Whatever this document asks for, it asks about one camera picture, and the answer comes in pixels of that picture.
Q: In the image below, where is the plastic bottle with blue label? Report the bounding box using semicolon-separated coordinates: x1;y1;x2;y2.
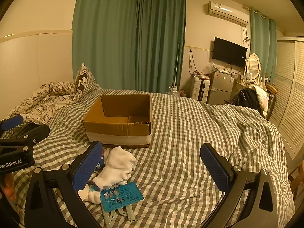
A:
94;148;110;174

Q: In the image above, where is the narrow green curtain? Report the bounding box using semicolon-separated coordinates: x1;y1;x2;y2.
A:
249;9;277;84

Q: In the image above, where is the green corner curtain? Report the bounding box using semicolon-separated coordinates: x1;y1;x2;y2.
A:
135;0;186;93

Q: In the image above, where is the white oval vanity mirror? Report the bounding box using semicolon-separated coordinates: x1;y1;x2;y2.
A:
245;53;262;81

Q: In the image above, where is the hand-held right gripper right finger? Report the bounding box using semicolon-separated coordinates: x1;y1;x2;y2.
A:
200;143;279;228

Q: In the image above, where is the black jacket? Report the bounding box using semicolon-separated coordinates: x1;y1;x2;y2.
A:
229;88;262;113

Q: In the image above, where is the small grey fridge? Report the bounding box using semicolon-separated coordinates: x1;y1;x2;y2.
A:
208;70;234;105

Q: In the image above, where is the dark chair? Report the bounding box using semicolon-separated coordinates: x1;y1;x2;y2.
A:
261;83;277;121

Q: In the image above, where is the person's left hand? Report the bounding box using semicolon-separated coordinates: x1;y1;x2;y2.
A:
0;171;16;202

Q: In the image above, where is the clear plastic bag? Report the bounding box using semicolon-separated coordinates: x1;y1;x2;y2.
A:
202;63;215;75

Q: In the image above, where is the cream dressing table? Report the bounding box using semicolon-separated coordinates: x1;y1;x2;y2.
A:
234;75;269;96

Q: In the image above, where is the floral patterned quilt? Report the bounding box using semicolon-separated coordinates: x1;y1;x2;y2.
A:
5;81;84;126

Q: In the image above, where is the white air conditioner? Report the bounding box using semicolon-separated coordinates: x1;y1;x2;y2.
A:
208;0;250;26

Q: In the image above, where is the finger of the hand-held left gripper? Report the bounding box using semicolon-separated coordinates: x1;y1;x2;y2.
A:
0;122;50;148
0;115;24;131

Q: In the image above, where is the air conditioner cable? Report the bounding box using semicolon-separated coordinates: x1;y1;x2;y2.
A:
242;25;251;51

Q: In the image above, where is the hanging wall cable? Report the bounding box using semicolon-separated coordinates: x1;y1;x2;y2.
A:
189;50;199;75

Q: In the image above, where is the white pole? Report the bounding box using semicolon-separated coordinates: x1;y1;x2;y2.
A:
172;43;181;93

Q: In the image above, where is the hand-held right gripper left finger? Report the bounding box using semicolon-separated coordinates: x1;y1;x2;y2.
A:
24;141;104;228

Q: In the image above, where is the checked pillow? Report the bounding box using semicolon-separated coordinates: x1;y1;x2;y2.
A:
75;63;101;93

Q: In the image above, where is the white louvered wardrobe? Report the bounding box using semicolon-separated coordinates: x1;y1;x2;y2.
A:
268;37;304;160

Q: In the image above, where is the black wall television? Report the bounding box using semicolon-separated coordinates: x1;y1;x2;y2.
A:
212;37;247;68

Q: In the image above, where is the brown cardboard box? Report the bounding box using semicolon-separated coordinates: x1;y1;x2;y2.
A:
82;94;153;148

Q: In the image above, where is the white ribbed suitcase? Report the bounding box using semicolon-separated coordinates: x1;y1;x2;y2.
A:
191;76;211;102

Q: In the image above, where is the white jacket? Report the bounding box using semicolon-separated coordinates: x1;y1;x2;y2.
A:
245;84;269;117

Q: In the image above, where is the white plastic piece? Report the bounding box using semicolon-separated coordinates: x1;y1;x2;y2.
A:
118;204;135;221
103;209;117;228

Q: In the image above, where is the clear water jug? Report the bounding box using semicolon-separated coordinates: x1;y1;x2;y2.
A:
166;85;181;96

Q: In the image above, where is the brown wooden chair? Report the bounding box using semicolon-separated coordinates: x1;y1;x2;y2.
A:
288;161;304;196

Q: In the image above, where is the teal blister pack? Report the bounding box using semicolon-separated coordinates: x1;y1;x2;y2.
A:
100;182;144;213

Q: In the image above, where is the wide green curtain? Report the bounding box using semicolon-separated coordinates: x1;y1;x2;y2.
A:
72;0;141;93

